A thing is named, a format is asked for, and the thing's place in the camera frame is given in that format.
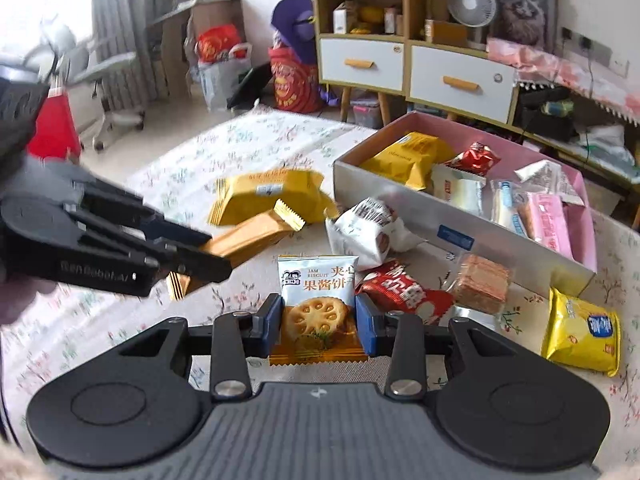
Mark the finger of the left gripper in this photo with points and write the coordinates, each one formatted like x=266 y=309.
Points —
x=123 y=208
x=144 y=254

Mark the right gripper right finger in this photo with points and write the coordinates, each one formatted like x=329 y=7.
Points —
x=400 y=336

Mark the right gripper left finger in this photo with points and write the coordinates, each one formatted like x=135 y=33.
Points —
x=236 y=337

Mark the jam biscuit packet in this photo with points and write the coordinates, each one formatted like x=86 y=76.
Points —
x=318 y=323

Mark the long golden wafer bar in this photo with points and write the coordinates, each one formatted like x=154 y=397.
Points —
x=240 y=244

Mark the pink cracker pack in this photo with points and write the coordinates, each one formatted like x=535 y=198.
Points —
x=545 y=223

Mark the small red candy packet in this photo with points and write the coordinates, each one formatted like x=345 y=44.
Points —
x=477 y=159

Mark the floral tablecloth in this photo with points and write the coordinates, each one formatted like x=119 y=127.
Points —
x=130 y=413

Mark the red snack bag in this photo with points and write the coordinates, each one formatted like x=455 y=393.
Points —
x=392 y=288

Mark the clear wrapped brown biscuits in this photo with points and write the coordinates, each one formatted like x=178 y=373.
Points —
x=480 y=284

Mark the white triangular snack bag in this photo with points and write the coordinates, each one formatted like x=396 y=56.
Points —
x=370 y=231

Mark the white office chair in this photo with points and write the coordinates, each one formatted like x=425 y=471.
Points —
x=64 y=62

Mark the large yellow snack pack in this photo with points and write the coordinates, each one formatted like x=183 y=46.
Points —
x=240 y=198

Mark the yellow blue-label snack pack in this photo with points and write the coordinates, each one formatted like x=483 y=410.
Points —
x=581 y=334

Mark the pink silver cardboard box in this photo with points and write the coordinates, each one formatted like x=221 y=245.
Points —
x=451 y=228

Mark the pale wafer packs in box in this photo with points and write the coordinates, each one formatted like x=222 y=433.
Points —
x=494 y=200

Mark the yellow pack in box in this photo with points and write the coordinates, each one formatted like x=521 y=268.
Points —
x=410 y=160

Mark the red gift bag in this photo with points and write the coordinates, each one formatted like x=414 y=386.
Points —
x=296 y=84

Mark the white triangular bag in box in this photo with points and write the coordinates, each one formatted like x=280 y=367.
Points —
x=549 y=177

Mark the purple plush toy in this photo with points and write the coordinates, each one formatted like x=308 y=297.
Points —
x=293 y=25

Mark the white drawer cabinet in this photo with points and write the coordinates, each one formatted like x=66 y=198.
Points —
x=462 y=83

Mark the wooden shelf cabinet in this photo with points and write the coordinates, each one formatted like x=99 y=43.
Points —
x=363 y=44

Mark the white fan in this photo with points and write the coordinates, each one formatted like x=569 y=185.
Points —
x=477 y=15

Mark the framed cat picture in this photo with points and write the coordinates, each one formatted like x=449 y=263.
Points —
x=531 y=23

